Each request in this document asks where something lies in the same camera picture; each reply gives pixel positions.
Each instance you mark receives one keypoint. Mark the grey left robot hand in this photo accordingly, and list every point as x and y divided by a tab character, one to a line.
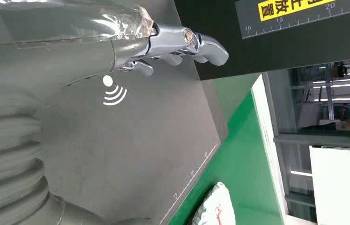
53	46

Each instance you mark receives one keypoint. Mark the grey parcel red stripe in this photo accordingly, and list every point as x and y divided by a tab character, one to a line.
216	206

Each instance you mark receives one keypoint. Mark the green conveyor belt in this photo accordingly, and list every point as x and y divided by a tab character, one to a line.
240	155

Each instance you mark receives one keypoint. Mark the black scanner column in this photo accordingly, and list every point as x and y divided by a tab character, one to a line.
286	56

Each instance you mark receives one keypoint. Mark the ruler label yellow sticker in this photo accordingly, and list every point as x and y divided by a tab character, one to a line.
286	24

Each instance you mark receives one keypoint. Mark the white board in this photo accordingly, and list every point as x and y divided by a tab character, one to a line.
342	186

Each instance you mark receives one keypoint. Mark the black scanner base plate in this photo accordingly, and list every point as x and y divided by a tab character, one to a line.
131	155

